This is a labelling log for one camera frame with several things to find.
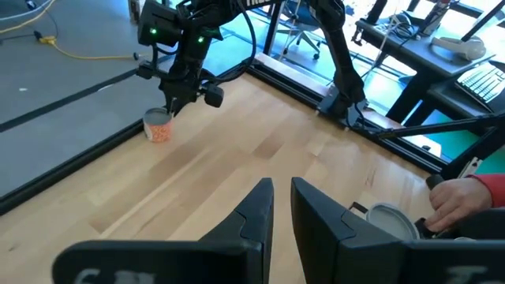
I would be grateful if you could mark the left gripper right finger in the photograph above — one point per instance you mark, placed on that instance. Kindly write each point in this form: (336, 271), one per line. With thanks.
(327, 244)

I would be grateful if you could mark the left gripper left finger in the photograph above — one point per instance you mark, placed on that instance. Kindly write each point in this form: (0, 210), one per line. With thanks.
(244, 236)

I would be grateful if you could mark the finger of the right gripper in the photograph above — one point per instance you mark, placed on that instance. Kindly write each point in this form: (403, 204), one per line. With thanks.
(169, 100)
(178, 100)

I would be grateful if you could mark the small orange patterned can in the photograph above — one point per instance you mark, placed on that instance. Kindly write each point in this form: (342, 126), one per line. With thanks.
(158, 132)

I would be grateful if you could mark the white rimmed multicolour can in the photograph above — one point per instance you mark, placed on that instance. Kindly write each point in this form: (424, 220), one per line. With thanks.
(390, 221)

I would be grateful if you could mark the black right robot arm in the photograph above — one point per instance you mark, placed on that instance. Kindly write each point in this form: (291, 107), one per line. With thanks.
(339, 59)

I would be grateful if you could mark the person's forearm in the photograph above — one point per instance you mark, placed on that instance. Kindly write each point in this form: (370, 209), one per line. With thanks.
(493, 189)

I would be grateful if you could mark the blue office chair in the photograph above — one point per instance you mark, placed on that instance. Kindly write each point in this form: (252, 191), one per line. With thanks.
(301, 37)

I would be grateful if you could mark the person's hand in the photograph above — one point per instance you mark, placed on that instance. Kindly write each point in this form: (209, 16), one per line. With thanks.
(457, 203)

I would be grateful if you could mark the black desk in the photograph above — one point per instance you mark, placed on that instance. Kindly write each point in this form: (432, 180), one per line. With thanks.
(426, 59)

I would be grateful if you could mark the white keyboard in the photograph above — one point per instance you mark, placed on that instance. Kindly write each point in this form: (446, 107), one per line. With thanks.
(481, 83)

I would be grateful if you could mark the white headset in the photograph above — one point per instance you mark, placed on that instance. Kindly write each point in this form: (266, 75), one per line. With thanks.
(461, 47)

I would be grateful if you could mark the black aluminium table frame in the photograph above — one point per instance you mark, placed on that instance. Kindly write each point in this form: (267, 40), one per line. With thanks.
(59, 173)

